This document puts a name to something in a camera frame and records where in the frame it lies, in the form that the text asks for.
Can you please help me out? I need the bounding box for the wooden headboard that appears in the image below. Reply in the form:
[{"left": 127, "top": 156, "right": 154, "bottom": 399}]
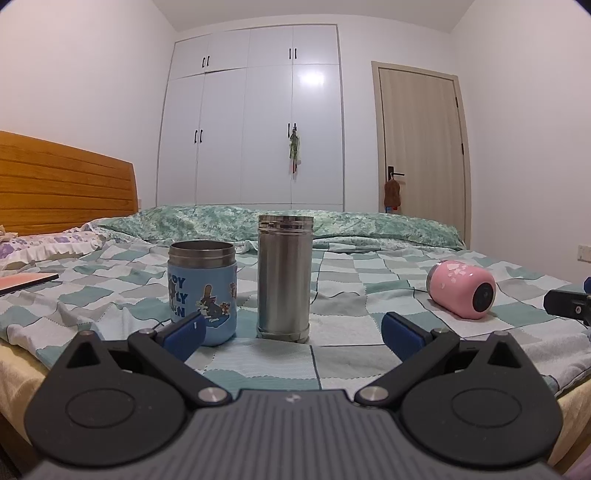
[{"left": 0, "top": 130, "right": 140, "bottom": 236}]

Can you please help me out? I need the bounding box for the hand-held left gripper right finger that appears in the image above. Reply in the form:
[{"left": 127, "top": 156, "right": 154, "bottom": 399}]
[{"left": 353, "top": 312, "right": 539, "bottom": 409}]

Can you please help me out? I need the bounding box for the brown hanging pouch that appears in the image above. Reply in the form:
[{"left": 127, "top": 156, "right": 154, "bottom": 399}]
[{"left": 384, "top": 178, "right": 402, "bottom": 214}]

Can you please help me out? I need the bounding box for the wooden door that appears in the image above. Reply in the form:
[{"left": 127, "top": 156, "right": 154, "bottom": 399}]
[{"left": 372, "top": 61, "right": 472, "bottom": 250}]

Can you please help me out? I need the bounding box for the purple floral pillow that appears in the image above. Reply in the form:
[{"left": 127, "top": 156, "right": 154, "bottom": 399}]
[{"left": 0, "top": 228, "right": 110, "bottom": 271}]

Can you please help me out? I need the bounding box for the green hanging ornament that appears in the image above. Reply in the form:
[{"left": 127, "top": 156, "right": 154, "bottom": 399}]
[{"left": 287, "top": 129, "right": 304, "bottom": 176}]

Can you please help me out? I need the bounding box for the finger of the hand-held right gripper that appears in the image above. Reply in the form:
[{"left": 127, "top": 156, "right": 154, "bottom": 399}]
[{"left": 543, "top": 277, "right": 591, "bottom": 326}]

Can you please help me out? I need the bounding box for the green floral quilt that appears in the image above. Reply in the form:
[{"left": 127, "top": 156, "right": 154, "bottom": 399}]
[{"left": 98, "top": 204, "right": 464, "bottom": 252}]

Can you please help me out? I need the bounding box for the blue cartoon print cup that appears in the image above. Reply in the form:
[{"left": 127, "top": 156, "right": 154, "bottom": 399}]
[{"left": 167, "top": 240, "right": 238, "bottom": 347}]

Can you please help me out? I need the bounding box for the red notebook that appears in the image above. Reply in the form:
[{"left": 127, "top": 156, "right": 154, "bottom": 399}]
[{"left": 0, "top": 272, "right": 60, "bottom": 298}]

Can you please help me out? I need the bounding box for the white wardrobe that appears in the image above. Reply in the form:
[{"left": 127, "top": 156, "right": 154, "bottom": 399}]
[{"left": 156, "top": 24, "right": 345, "bottom": 211}]

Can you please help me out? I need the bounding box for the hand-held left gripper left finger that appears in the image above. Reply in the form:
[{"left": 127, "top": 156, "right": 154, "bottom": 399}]
[{"left": 52, "top": 313, "right": 232, "bottom": 409}]

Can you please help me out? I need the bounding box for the checkered blanket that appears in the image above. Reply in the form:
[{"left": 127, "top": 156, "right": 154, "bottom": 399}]
[{"left": 0, "top": 239, "right": 591, "bottom": 398}]

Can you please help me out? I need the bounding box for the pink cup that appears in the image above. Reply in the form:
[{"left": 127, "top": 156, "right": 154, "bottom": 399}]
[{"left": 426, "top": 260, "right": 498, "bottom": 320}]

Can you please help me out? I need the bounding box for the tall stainless steel cup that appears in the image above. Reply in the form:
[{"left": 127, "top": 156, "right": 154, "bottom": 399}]
[{"left": 256, "top": 215, "right": 315, "bottom": 343}]

